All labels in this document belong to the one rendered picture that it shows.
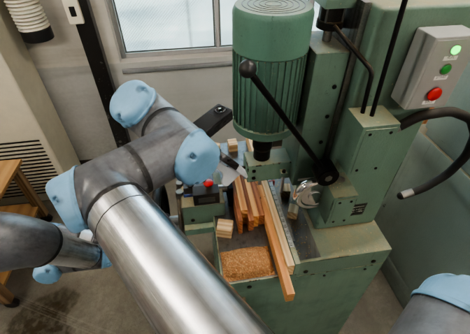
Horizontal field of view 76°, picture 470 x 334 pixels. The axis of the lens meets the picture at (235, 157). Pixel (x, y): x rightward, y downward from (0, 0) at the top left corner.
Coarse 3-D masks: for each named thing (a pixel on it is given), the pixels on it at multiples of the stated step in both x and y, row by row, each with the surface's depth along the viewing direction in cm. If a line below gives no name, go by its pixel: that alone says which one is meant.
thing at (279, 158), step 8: (248, 152) 94; (272, 152) 94; (280, 152) 94; (248, 160) 92; (256, 160) 92; (272, 160) 92; (280, 160) 92; (288, 160) 92; (248, 168) 90; (256, 168) 91; (264, 168) 91; (272, 168) 92; (280, 168) 92; (288, 168) 93; (248, 176) 92; (256, 176) 93; (264, 176) 93; (272, 176) 94; (288, 176) 95
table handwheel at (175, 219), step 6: (162, 186) 105; (156, 192) 97; (162, 192) 112; (156, 198) 95; (162, 198) 115; (168, 198) 117; (162, 204) 117; (168, 204) 117; (168, 210) 118; (168, 216) 105; (174, 216) 106; (174, 222) 105
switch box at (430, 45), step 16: (416, 32) 61; (432, 32) 58; (448, 32) 58; (464, 32) 58; (416, 48) 61; (432, 48) 57; (448, 48) 58; (464, 48) 58; (416, 64) 62; (432, 64) 60; (464, 64) 61; (400, 80) 67; (416, 80) 62; (432, 80) 62; (448, 80) 63; (400, 96) 67; (416, 96) 64; (448, 96) 66
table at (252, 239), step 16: (224, 144) 124; (240, 144) 124; (240, 160) 117; (224, 192) 104; (192, 224) 98; (208, 224) 98; (224, 240) 90; (240, 240) 90; (256, 240) 90; (272, 256) 86; (240, 288) 82; (256, 288) 84
